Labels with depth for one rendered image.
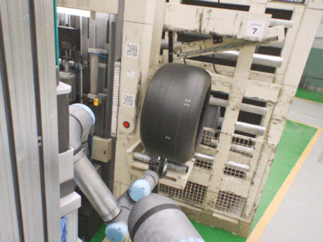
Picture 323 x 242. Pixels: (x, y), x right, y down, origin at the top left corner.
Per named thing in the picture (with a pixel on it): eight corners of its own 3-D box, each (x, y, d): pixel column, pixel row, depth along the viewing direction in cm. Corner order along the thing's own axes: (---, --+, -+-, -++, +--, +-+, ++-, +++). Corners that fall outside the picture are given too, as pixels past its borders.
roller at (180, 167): (135, 151, 159) (133, 158, 159) (132, 151, 155) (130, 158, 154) (189, 165, 151) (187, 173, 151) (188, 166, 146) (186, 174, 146)
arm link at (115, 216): (51, 119, 75) (134, 239, 88) (68, 107, 85) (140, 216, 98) (22, 135, 78) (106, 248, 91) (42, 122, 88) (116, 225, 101)
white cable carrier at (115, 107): (110, 135, 165) (114, 61, 147) (114, 132, 170) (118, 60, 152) (117, 137, 164) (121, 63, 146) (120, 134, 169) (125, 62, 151)
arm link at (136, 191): (122, 193, 98) (136, 180, 95) (133, 181, 109) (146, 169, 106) (137, 208, 98) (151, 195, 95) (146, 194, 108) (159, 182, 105)
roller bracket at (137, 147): (125, 164, 154) (126, 150, 150) (148, 139, 190) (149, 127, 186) (130, 166, 153) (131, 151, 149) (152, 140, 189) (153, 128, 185)
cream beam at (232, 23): (162, 28, 157) (165, 2, 152) (172, 28, 180) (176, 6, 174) (265, 42, 143) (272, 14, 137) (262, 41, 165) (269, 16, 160)
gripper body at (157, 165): (167, 159, 120) (160, 169, 109) (165, 175, 122) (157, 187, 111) (153, 155, 122) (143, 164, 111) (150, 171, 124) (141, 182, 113)
